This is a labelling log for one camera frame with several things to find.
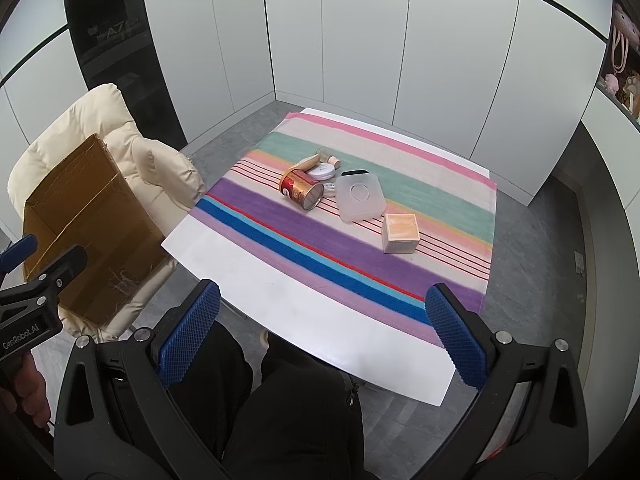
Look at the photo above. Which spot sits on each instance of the person's left hand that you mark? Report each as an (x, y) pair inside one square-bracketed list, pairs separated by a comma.
[(22, 395)]

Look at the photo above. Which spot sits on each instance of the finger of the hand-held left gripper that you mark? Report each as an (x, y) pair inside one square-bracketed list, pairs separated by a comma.
[(20, 252), (65, 265)]

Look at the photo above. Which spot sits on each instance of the red tin can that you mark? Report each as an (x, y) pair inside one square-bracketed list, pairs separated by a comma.
[(297, 185)]

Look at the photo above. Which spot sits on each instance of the black powder puff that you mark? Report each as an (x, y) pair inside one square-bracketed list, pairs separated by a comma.
[(355, 172)]

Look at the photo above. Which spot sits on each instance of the person's black pants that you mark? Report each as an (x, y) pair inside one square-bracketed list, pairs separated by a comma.
[(280, 410)]

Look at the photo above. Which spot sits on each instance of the beige square box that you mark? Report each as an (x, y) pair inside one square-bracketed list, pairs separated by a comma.
[(400, 230)]

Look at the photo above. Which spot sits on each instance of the cream padded armchair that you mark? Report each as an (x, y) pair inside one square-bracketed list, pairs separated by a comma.
[(75, 120)]

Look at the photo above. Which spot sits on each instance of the beige tube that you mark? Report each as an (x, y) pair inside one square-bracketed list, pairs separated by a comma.
[(307, 162)]

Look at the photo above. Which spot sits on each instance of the black glass panel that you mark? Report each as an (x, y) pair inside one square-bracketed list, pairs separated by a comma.
[(115, 60)]

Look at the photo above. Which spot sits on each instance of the striped colourful cloth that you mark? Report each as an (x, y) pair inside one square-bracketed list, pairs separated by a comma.
[(350, 260)]

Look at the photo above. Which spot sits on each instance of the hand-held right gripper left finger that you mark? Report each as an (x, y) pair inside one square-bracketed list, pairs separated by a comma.
[(192, 330)]

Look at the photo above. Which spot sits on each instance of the brown cardboard box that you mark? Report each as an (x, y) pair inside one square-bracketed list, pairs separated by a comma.
[(90, 200)]

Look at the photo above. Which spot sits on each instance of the translucent plastic container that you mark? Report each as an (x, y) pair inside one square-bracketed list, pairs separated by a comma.
[(360, 195)]

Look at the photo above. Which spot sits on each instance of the wall socket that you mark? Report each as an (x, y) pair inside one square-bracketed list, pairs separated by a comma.
[(579, 262)]

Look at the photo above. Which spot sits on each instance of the white round jar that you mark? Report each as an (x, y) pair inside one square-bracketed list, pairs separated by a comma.
[(322, 171)]

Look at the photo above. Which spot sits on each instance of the plush toys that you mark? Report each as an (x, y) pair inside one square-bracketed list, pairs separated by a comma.
[(625, 87)]

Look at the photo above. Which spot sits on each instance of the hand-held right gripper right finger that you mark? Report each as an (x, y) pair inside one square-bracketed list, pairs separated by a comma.
[(457, 340)]

